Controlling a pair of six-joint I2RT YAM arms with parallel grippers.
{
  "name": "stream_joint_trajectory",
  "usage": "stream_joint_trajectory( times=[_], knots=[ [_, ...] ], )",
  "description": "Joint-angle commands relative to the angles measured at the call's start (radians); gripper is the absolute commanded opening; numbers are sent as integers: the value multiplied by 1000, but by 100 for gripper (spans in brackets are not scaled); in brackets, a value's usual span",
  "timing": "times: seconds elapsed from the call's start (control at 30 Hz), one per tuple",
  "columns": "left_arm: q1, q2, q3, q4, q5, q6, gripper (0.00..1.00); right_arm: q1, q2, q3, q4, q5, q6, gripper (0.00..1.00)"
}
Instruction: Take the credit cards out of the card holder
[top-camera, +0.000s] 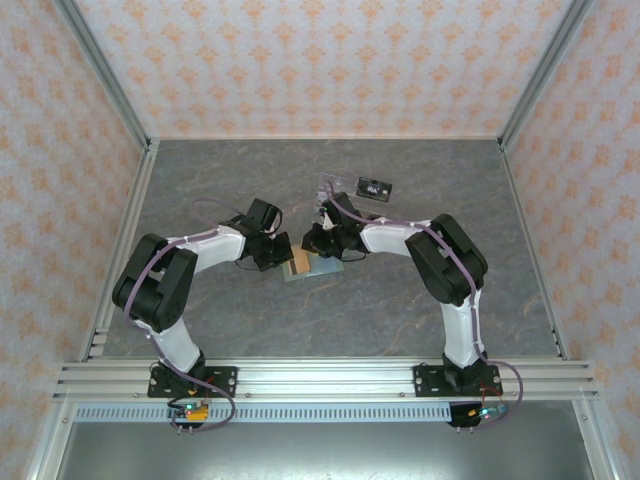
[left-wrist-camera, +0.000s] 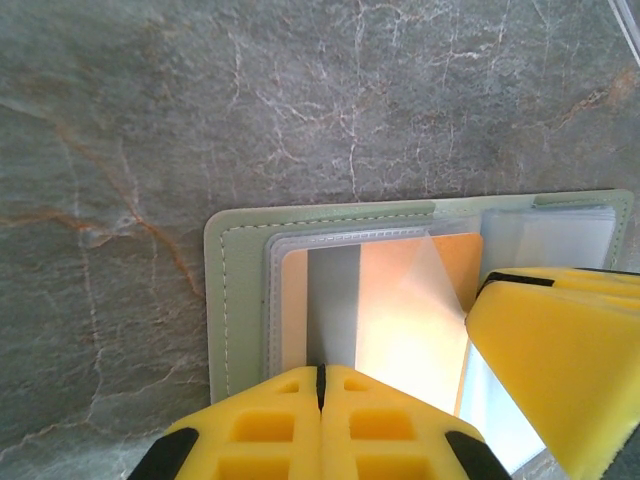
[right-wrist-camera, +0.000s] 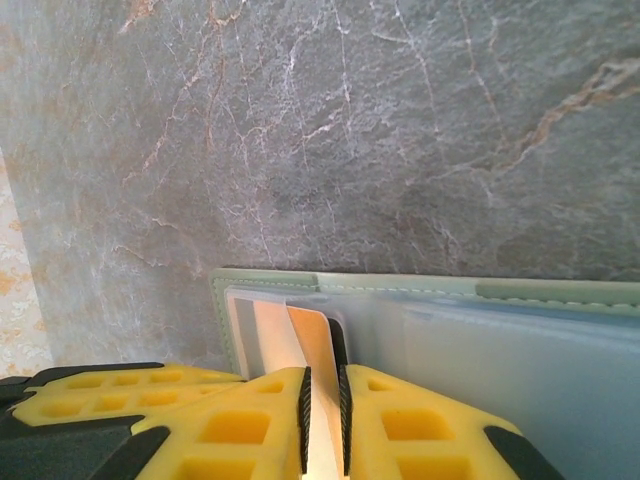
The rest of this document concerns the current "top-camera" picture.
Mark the green card holder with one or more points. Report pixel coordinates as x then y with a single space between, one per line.
330 269

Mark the right aluminium frame post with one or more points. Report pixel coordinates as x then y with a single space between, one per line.
541 75

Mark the aluminium frame post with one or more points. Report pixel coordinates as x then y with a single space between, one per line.
541 75
109 75

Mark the grey metal panel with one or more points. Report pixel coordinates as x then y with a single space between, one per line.
320 450

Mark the aluminium frame leg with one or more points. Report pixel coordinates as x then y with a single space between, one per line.
597 445
47 445

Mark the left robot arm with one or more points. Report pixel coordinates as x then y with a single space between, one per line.
150 285

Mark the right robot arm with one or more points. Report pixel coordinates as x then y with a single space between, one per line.
445 260

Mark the left aluminium table rail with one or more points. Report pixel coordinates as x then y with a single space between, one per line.
139 190

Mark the left aluminium frame post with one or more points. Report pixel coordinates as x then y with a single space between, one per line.
109 75

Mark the clear acrylic card stand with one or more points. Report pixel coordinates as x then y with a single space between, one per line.
340 181

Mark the long aluminium base rail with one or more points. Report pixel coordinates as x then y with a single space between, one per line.
325 380

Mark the right aluminium table rail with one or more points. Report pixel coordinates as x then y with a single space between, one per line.
519 200

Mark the black credit card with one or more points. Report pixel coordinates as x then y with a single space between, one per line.
375 189

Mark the aluminium table rail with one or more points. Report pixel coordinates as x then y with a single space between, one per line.
139 190
519 200

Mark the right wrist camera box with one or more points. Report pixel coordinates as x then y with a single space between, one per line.
328 221

